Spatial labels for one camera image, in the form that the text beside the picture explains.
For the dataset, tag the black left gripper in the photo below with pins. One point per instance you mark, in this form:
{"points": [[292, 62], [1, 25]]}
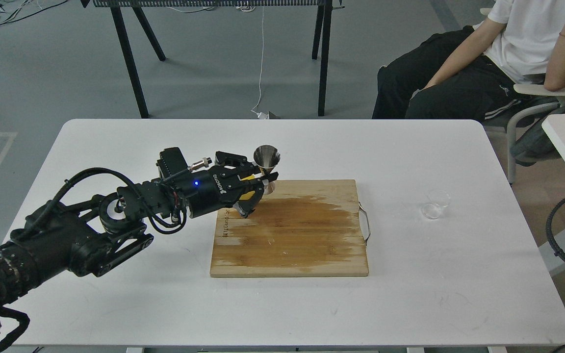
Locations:
{"points": [[239, 184]]}

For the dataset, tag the steel double jigger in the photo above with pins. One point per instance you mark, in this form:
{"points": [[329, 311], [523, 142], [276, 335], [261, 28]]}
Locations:
{"points": [[267, 158]]}

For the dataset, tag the small clear glass cup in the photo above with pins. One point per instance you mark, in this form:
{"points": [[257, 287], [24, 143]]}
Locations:
{"points": [[436, 204]]}

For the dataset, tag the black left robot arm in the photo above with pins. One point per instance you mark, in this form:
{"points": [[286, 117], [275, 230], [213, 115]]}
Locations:
{"points": [[98, 219]]}

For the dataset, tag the yellow lemon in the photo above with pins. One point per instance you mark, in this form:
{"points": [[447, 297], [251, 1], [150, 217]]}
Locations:
{"points": [[250, 194]]}

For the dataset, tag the wooden cutting board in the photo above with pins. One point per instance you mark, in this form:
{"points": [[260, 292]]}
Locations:
{"points": [[305, 228]]}

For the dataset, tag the seated person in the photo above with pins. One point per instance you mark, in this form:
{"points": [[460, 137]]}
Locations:
{"points": [[470, 73]]}

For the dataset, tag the black metal table frame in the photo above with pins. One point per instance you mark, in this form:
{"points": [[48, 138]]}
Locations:
{"points": [[207, 35]]}

